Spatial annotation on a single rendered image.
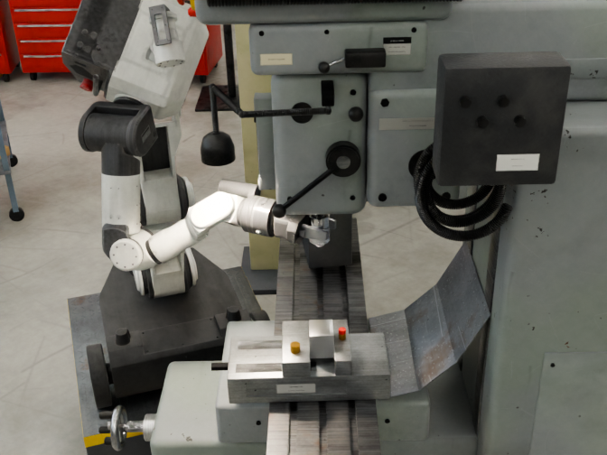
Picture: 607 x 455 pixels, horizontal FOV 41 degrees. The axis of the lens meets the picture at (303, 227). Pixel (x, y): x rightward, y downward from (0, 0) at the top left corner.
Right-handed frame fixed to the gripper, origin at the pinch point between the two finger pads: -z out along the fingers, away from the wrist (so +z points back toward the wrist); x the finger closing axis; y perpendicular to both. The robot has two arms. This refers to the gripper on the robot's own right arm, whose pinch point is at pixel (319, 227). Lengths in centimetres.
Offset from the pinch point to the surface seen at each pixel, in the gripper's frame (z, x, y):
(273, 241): 85, 150, 106
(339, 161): -8.6, -10.7, -22.7
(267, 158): 9.4, -6.0, -18.1
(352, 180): -10.0, -6.5, -16.9
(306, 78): -1.2, -9.5, -38.5
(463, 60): -34, -22, -50
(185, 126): 221, 299, 127
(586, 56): -50, 9, -43
